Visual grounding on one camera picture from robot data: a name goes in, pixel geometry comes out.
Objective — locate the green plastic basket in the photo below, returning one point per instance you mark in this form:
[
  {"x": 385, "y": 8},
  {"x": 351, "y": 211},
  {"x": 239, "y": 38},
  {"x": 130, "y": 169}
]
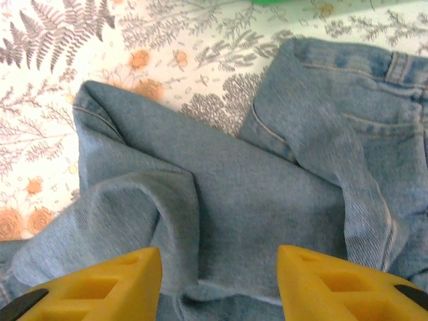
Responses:
[{"x": 271, "y": 1}]

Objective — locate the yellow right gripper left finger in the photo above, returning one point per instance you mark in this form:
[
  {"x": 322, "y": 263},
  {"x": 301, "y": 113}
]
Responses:
[{"x": 100, "y": 291}]

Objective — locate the floral tablecloth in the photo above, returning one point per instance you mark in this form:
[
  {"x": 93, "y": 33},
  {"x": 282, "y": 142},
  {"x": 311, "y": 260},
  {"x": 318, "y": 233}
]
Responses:
[{"x": 83, "y": 40}]

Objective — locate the blue denim jeans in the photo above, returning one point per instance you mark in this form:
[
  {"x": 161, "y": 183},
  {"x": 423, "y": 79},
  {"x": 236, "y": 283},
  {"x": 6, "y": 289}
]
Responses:
[{"x": 250, "y": 187}]

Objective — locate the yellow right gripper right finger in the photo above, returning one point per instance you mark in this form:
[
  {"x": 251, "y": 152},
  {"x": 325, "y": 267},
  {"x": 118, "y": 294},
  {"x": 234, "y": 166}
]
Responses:
[{"x": 334, "y": 291}]

